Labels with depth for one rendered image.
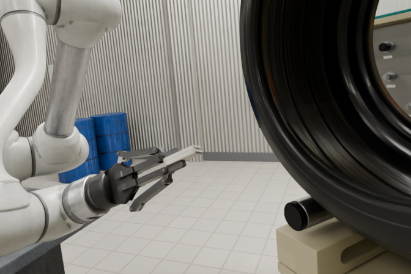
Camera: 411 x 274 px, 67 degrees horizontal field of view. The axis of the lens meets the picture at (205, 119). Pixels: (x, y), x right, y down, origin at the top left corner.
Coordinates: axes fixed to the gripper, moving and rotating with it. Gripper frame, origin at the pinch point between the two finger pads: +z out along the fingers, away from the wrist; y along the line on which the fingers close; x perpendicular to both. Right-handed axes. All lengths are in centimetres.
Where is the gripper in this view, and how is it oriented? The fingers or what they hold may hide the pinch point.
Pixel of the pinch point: (182, 156)
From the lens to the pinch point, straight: 58.2
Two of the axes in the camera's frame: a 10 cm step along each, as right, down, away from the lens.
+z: 8.6, -4.1, -3.0
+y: 3.1, 8.9, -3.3
